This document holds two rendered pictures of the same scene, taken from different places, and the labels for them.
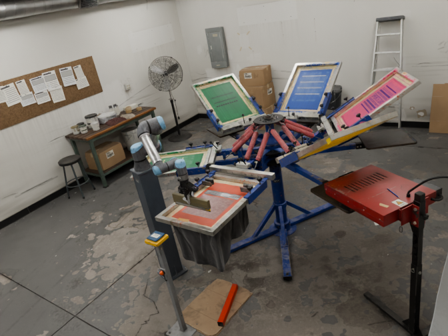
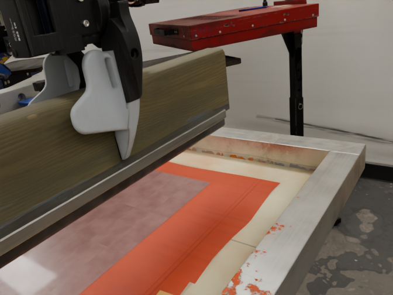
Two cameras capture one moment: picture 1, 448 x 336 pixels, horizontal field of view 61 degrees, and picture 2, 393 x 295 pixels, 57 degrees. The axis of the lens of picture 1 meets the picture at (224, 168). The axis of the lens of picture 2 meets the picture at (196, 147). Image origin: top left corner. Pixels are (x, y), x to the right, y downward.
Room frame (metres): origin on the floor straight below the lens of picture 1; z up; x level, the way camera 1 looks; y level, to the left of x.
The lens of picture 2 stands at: (2.54, 0.60, 1.21)
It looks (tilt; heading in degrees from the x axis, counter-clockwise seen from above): 23 degrees down; 269
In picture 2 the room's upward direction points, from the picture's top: 8 degrees counter-clockwise
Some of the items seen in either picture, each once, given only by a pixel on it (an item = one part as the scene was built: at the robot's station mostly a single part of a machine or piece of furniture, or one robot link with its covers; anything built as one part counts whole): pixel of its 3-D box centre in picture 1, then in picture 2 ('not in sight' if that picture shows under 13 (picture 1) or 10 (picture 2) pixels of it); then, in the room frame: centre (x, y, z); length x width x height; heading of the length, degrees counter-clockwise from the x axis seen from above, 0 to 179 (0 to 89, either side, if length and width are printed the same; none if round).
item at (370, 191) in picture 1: (378, 193); (233, 24); (2.28, -1.03, 1.06); 0.61 x 0.46 x 0.12; 21
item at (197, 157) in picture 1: (185, 153); not in sight; (3.75, 0.37, 1.05); 1.08 x 0.61 x 0.23; 81
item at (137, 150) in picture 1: (139, 151); not in sight; (3.22, 0.72, 1.37); 0.13 x 0.12 x 0.14; 114
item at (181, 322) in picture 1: (171, 286); not in sight; (2.43, 0.59, 0.48); 0.22 x 0.22 x 0.96; 51
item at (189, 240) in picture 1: (197, 243); not in sight; (2.56, 0.33, 0.74); 0.45 x 0.03 x 0.43; 51
